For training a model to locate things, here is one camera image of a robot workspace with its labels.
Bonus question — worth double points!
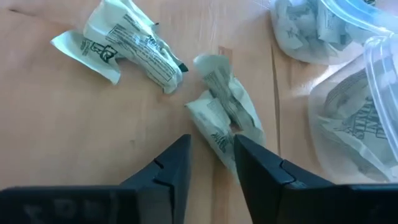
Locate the clear plastic container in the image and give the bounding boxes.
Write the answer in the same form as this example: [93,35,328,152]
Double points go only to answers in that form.
[269,0,398,67]
[307,33,398,184]

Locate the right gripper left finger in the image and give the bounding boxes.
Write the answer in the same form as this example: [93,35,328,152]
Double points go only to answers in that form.
[121,134,192,224]

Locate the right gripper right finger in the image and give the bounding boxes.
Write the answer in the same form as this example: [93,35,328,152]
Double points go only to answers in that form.
[233,134,336,224]

